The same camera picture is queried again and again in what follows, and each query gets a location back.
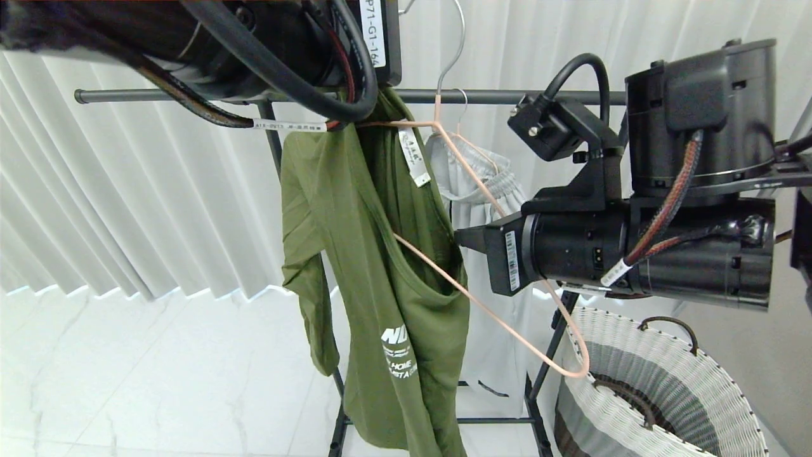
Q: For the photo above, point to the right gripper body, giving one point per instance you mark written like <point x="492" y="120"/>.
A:
<point x="666" y="254"/>

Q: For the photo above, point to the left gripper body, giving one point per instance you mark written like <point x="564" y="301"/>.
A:
<point x="380" y="38"/>

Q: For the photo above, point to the pink clothes hanger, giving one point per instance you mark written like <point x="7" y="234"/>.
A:
<point x="437" y="109"/>
<point x="466" y="100"/>

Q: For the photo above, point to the pale grey shorts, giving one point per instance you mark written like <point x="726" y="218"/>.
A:
<point x="469" y="184"/>

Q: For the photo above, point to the green garment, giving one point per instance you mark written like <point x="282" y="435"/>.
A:
<point x="380" y="285"/>

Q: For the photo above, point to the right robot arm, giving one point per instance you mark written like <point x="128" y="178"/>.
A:
<point x="698" y="114"/>

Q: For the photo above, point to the white laundry basket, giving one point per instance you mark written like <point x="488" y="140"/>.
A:
<point x="609" y="343"/>

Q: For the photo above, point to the black clothes rack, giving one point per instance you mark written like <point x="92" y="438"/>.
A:
<point x="507" y="96"/>

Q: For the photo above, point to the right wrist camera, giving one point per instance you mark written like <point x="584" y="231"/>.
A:
<point x="552" y="127"/>

